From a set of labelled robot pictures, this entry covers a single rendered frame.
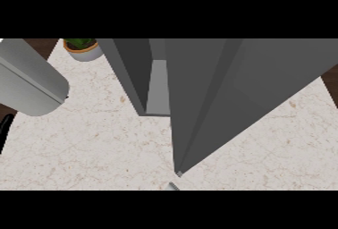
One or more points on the dark grey cabinet door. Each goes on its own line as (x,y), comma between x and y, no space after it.
(229,98)

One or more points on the small grey object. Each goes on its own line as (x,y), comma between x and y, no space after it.
(172,186)

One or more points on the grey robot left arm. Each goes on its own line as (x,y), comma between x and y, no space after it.
(31,80)

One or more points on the grey cabinet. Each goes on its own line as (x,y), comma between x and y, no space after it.
(143,77)

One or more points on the potted green plant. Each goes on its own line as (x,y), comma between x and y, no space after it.
(82,49)

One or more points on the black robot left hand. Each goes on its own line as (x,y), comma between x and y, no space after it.
(4,128)

